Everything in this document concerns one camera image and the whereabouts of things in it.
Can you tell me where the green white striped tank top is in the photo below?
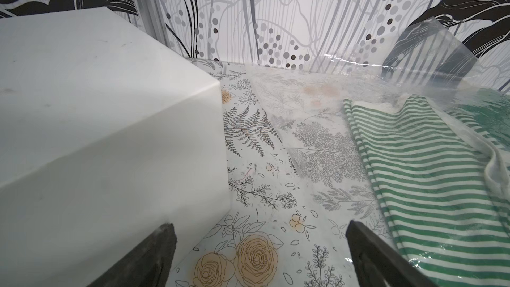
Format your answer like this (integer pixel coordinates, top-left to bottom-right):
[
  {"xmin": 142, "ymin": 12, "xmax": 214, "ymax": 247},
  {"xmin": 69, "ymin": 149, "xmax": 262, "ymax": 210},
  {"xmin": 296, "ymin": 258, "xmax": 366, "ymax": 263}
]
[{"xmin": 343, "ymin": 95, "xmax": 509, "ymax": 286}]

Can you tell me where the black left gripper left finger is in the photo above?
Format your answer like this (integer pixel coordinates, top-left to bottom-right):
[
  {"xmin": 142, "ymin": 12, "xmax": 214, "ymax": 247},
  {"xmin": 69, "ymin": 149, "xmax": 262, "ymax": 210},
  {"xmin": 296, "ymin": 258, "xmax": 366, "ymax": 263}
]
[{"xmin": 89, "ymin": 223, "xmax": 177, "ymax": 287}]

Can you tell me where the white cube box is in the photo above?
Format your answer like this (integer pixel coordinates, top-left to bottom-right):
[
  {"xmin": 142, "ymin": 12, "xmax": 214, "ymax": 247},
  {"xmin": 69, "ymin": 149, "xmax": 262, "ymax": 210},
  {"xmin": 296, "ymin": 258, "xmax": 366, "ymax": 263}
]
[{"xmin": 1, "ymin": 8, "xmax": 231, "ymax": 286}]

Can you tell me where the clear plastic vacuum bag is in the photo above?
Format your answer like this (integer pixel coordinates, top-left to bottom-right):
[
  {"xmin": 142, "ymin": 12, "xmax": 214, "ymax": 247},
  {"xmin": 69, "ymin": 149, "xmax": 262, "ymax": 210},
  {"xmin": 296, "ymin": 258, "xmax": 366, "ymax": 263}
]
[{"xmin": 242, "ymin": 17, "xmax": 510, "ymax": 287}]

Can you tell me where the solid green tank top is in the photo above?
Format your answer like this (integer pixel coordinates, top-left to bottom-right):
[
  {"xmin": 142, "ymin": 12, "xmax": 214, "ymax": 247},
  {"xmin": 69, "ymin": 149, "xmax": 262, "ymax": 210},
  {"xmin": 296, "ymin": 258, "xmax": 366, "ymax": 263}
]
[{"xmin": 456, "ymin": 88, "xmax": 509, "ymax": 151}]

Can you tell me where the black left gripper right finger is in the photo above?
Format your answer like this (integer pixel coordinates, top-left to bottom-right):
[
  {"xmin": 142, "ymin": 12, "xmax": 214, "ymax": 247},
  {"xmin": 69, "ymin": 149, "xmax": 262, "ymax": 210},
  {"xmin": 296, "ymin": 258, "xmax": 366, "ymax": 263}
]
[{"xmin": 346, "ymin": 221, "xmax": 435, "ymax": 287}]

